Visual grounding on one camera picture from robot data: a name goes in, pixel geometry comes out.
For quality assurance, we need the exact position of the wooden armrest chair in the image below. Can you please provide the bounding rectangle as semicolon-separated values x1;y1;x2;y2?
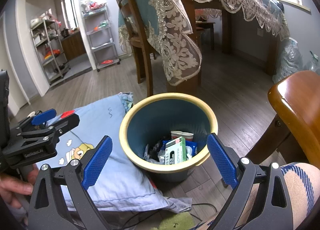
246;71;319;167

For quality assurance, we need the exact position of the grey rolling shelf cart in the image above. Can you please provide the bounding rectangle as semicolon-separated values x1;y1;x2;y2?
81;4;120;72

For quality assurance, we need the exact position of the striped blanket on knee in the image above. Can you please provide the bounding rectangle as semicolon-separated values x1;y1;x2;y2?
195;161;320;230

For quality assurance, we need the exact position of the clear plastic bag pile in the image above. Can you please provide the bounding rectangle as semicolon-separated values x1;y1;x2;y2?
272;37;319;84

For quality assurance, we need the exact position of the wooden dining chair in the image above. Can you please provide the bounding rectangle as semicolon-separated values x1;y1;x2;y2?
116;0;156;97

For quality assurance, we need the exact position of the person's left hand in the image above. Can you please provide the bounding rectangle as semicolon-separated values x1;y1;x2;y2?
0;164;39;209

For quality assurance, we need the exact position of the teal bin with yellow rim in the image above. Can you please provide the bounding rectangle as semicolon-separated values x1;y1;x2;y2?
119;93;218;182

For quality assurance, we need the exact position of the metal kitchen shelf rack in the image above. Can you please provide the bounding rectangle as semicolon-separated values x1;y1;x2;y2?
30;17;71;85

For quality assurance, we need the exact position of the black plastic trash bag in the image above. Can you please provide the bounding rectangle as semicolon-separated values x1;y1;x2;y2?
144;136;170;164

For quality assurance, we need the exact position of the blue white medicine box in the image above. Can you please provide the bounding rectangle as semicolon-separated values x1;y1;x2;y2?
185;141;197;159

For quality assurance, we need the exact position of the light blue cartoon cushion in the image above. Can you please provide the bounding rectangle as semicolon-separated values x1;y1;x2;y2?
36;92;192;213

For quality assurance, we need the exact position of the green white medicine box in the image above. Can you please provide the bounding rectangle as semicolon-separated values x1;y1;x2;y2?
164;136;187;165

